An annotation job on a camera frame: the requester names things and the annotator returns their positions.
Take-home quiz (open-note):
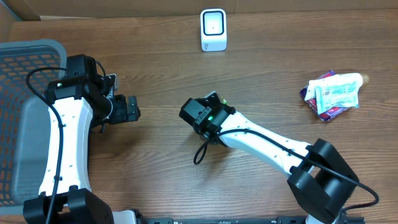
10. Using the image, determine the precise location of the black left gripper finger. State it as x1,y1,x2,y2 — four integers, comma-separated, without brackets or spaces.
127,96,138,109
126,108,141,122

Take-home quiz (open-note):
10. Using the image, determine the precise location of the purple Carefree pad pack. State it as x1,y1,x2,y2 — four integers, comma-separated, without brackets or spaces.
300,85,349,122

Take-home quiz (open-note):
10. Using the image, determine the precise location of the teal wet wipes pack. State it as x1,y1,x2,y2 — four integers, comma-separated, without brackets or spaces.
315,82,361,114

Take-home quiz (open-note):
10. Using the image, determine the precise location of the white tube with gold cap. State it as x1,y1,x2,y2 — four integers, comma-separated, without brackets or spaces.
304,73,369,101

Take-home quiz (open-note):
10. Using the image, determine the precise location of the green yellow snack packet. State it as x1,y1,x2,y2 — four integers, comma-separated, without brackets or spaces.
221,97,228,105

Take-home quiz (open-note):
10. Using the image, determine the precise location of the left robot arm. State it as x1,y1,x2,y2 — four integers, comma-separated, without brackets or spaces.
23,54,141,223

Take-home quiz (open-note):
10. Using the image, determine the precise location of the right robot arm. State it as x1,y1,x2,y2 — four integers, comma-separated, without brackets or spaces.
179,91,359,223

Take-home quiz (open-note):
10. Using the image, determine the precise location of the white barcode scanner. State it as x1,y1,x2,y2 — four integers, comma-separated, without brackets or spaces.
200,8,228,52

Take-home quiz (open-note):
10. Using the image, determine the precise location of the grey plastic mesh basket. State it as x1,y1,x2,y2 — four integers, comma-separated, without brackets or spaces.
1,39,67,215

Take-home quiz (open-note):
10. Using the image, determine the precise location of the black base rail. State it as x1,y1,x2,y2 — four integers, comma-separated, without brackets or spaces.
133,210,366,224

